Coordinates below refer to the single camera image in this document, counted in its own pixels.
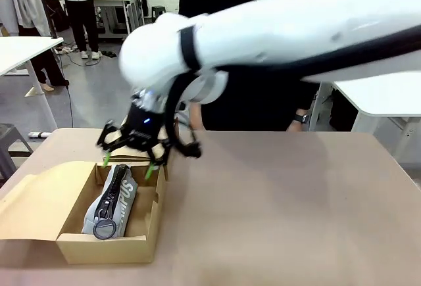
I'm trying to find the black stool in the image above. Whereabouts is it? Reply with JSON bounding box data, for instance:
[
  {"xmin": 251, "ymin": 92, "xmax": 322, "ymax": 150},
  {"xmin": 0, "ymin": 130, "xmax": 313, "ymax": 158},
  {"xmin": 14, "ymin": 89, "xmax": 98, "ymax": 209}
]
[{"xmin": 151, "ymin": 5, "xmax": 166, "ymax": 26}]

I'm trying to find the person in grey coat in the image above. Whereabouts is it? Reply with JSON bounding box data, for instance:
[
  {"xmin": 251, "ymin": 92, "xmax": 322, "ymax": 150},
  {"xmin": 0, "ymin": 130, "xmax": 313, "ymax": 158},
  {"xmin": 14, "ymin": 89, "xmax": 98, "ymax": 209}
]
[{"xmin": 0, "ymin": 0, "xmax": 70, "ymax": 92}]

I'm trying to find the background workbench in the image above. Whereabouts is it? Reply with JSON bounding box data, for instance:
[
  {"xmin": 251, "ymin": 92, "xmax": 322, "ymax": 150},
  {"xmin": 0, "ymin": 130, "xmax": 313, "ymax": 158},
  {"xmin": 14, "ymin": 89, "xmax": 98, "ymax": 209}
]
[{"xmin": 91, "ymin": 0, "xmax": 146, "ymax": 40}]

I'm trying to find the person in black top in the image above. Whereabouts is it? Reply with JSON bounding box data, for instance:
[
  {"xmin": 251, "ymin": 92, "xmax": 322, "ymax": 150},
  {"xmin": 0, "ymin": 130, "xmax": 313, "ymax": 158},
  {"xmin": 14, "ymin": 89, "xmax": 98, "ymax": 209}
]
[{"xmin": 179, "ymin": 0, "xmax": 341, "ymax": 132}]

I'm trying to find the brown cardboard box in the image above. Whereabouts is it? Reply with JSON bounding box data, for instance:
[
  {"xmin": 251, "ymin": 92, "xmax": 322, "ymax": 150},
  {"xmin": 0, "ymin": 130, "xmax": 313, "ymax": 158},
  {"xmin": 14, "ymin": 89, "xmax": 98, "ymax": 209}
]
[{"xmin": 0, "ymin": 114, "xmax": 180, "ymax": 265}]

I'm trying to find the person's left forearm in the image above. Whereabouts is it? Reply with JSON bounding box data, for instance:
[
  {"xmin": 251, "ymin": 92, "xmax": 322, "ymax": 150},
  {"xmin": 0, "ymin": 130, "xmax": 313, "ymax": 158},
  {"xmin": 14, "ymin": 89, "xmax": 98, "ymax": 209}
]
[{"xmin": 285, "ymin": 108, "xmax": 312, "ymax": 132}]

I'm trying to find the grey zip pencil case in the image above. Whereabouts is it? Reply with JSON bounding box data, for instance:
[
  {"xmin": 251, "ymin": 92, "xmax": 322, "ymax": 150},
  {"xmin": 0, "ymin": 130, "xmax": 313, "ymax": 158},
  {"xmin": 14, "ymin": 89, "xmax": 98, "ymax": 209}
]
[{"xmin": 81, "ymin": 164, "xmax": 137, "ymax": 241}]

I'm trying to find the white table with round edge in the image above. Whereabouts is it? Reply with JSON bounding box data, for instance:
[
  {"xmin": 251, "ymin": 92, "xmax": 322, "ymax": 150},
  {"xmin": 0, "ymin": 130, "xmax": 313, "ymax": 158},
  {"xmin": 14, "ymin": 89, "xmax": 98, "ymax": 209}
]
[{"xmin": 0, "ymin": 37, "xmax": 64, "ymax": 132}]

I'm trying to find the grey metal stool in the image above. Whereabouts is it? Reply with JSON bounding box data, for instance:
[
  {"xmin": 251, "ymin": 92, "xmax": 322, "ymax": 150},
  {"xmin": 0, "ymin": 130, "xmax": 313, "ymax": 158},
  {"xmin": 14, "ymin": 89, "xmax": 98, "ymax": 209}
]
[{"xmin": 0, "ymin": 123, "xmax": 34, "ymax": 181}]

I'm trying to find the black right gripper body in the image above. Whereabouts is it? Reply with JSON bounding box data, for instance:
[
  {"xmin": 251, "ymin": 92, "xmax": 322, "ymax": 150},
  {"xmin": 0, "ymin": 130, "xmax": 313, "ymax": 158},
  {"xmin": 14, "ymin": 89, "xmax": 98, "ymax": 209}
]
[{"xmin": 123, "ymin": 97, "xmax": 167, "ymax": 151}]

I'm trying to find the white table with square legs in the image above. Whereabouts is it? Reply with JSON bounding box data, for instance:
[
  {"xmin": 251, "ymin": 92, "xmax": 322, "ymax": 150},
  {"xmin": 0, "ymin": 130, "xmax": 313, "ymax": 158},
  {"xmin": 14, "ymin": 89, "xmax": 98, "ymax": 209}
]
[{"xmin": 309, "ymin": 71, "xmax": 421, "ymax": 168}]

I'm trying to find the black stand pole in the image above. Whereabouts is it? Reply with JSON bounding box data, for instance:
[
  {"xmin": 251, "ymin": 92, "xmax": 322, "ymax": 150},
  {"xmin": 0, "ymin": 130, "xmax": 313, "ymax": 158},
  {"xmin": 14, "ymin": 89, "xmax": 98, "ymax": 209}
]
[{"xmin": 34, "ymin": 0, "xmax": 59, "ymax": 39}]

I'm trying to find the black arm strap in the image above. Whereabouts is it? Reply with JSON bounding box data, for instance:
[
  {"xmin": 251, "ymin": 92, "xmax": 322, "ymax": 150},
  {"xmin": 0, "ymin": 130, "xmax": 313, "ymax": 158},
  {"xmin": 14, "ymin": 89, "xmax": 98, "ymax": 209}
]
[{"xmin": 180, "ymin": 26, "xmax": 202, "ymax": 70}]

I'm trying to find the person's right forearm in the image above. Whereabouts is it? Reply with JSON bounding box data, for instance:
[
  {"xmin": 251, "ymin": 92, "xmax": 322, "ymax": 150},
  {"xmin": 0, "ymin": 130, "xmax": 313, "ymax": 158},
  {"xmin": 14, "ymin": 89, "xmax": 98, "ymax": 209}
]
[{"xmin": 189, "ymin": 101, "xmax": 207, "ymax": 131}]

